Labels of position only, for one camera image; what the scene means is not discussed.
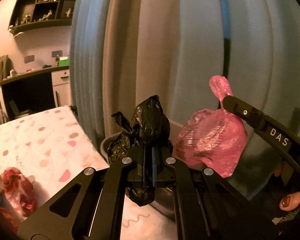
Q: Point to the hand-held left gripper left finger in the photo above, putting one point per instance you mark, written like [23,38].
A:
[145,168]

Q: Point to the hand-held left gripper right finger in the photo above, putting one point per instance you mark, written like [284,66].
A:
[154,166]

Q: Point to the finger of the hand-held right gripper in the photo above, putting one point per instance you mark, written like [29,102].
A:
[242,113]

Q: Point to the pink plastic bag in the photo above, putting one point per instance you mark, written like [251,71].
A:
[210,140]

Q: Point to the grey trash bin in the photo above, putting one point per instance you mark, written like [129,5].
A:
[104,148]

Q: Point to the black plastic bag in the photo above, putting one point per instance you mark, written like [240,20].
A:
[147,120]

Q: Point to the person's right hand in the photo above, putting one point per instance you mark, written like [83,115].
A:
[290,201]

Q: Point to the light blue curtain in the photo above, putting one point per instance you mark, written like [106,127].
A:
[202,42]

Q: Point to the white drawer cabinet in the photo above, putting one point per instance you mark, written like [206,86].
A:
[61,90]

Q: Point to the beige curtain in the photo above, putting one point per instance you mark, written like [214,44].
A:
[122,55]

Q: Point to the red crumpled plastic bag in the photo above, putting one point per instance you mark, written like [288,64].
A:
[15,183]

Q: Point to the green box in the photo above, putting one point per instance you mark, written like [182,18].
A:
[64,61]

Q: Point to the dark chair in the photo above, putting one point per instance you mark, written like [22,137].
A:
[16,110]

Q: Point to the dark desk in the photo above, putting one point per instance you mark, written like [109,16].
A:
[27,74]

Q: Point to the row of small figurines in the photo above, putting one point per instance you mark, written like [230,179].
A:
[47,15]

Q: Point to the grey wall socket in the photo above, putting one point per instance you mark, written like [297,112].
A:
[57,53]
[29,59]

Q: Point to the dark wall shelf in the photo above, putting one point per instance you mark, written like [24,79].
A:
[27,27]

